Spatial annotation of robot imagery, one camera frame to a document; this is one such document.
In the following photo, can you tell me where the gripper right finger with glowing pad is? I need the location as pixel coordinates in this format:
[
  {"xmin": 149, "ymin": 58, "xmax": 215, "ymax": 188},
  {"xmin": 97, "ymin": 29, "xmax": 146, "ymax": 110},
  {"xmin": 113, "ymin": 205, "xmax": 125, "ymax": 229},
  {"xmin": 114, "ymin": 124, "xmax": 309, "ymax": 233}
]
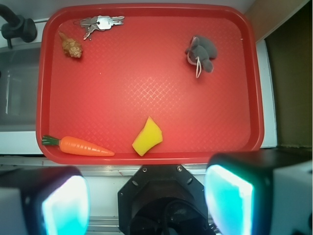
[{"xmin": 204, "ymin": 149, "xmax": 313, "ymax": 235}]

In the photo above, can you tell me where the gray sink faucet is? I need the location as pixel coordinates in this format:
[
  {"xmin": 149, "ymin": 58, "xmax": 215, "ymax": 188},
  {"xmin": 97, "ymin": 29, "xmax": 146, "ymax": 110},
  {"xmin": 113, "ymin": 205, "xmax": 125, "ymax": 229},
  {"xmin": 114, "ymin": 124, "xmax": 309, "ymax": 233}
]
[{"xmin": 0, "ymin": 4, "xmax": 38, "ymax": 49}]

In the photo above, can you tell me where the red plastic tray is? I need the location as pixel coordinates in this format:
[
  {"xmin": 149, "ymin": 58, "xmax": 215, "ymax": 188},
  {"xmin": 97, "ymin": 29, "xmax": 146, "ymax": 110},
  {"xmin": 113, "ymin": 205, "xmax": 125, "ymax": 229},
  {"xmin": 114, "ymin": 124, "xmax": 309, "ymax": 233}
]
[{"xmin": 36, "ymin": 3, "xmax": 264, "ymax": 165}]

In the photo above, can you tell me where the gray sink basin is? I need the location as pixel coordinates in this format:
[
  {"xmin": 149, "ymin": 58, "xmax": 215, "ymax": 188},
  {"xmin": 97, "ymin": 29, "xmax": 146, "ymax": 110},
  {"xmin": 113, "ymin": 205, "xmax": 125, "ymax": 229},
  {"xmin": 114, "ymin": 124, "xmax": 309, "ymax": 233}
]
[{"xmin": 0, "ymin": 47, "xmax": 40, "ymax": 132}]

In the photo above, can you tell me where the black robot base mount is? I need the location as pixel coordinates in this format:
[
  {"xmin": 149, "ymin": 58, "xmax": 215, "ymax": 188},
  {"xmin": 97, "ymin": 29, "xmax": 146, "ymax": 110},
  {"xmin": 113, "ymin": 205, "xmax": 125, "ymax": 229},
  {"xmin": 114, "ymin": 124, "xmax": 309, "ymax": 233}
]
[{"xmin": 117, "ymin": 165, "xmax": 215, "ymax": 235}]

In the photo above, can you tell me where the yellow sponge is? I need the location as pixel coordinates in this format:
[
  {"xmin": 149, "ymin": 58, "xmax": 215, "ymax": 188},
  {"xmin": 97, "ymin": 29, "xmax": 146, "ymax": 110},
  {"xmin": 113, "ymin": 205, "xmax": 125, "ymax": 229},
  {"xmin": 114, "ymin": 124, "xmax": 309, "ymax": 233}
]
[{"xmin": 132, "ymin": 117, "xmax": 163, "ymax": 157}]

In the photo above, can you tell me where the silver key bunch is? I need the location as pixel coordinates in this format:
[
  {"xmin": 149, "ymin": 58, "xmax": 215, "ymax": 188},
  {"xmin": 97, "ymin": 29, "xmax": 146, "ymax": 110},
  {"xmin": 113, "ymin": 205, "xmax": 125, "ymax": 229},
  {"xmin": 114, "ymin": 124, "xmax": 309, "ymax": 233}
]
[{"xmin": 79, "ymin": 16, "xmax": 125, "ymax": 40}]

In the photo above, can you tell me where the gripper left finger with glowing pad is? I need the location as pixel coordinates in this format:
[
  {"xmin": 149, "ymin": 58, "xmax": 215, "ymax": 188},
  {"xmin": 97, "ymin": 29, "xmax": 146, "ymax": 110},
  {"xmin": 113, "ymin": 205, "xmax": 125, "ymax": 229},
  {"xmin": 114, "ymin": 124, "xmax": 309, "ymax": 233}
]
[{"xmin": 0, "ymin": 166, "xmax": 90, "ymax": 235}]

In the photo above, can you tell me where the brown conch seashell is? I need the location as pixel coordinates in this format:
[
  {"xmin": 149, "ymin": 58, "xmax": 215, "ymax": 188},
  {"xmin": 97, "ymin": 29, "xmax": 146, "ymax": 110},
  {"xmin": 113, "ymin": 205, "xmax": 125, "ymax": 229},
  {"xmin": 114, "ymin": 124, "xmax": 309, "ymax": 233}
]
[{"xmin": 59, "ymin": 31, "xmax": 83, "ymax": 58}]

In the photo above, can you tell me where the gray plush bunny toy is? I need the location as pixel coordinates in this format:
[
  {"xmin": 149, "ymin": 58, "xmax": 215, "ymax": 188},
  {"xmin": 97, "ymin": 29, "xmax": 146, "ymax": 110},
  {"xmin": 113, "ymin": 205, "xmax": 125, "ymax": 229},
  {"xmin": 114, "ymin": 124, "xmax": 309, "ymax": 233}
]
[{"xmin": 185, "ymin": 35, "xmax": 218, "ymax": 78}]

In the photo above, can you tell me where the orange plastic toy carrot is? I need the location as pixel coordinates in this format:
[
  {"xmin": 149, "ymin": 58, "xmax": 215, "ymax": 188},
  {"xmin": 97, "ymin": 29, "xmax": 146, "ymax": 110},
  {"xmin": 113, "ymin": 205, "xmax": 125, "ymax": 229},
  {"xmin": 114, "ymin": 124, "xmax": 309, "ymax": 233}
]
[{"xmin": 42, "ymin": 135, "xmax": 115, "ymax": 157}]

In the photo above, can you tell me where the brown cardboard panel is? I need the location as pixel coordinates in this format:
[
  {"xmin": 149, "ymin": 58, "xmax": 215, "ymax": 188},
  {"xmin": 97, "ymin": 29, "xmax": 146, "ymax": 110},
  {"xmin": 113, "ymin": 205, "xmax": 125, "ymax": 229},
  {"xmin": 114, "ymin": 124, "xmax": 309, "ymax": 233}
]
[{"xmin": 246, "ymin": 0, "xmax": 313, "ymax": 148}]

